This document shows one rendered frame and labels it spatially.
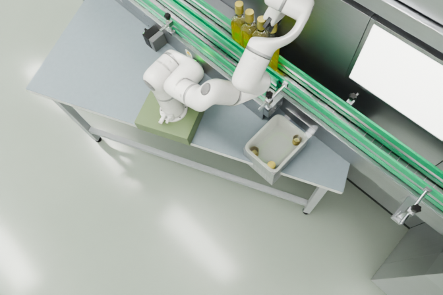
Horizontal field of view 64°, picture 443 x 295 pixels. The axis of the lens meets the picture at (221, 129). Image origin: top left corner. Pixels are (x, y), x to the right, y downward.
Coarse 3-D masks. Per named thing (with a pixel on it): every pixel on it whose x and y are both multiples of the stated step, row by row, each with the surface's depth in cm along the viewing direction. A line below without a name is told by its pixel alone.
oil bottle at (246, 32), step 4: (244, 24) 143; (256, 24) 144; (244, 28) 143; (248, 28) 142; (252, 28) 142; (256, 28) 144; (244, 32) 145; (248, 32) 143; (252, 32) 143; (244, 36) 147; (248, 36) 144; (244, 40) 149; (248, 40) 147; (244, 44) 152
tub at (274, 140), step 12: (276, 120) 155; (288, 120) 152; (264, 132) 154; (276, 132) 157; (288, 132) 157; (300, 132) 149; (252, 144) 152; (264, 144) 155; (276, 144) 155; (288, 144) 155; (300, 144) 147; (252, 156) 146; (264, 156) 153; (276, 156) 153; (288, 156) 145; (276, 168) 151
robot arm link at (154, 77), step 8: (168, 56) 133; (152, 64) 134; (160, 64) 132; (168, 64) 133; (176, 64) 134; (144, 72) 134; (152, 72) 131; (160, 72) 131; (168, 72) 133; (144, 80) 133; (152, 80) 131; (160, 80) 132; (152, 88) 134; (160, 88) 133; (160, 96) 140; (168, 96) 141
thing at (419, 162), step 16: (192, 0) 173; (208, 16) 172; (224, 16) 161; (288, 64) 149; (304, 80) 150; (320, 96) 148; (336, 96) 141; (352, 112) 139; (368, 128) 140; (384, 144) 139; (400, 144) 131; (416, 160) 131; (432, 176) 131
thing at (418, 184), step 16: (176, 0) 168; (240, 48) 154; (304, 96) 143; (320, 112) 143; (336, 128) 142; (352, 128) 135; (368, 144) 133; (384, 160) 133; (400, 176) 132; (416, 176) 126; (432, 192) 124
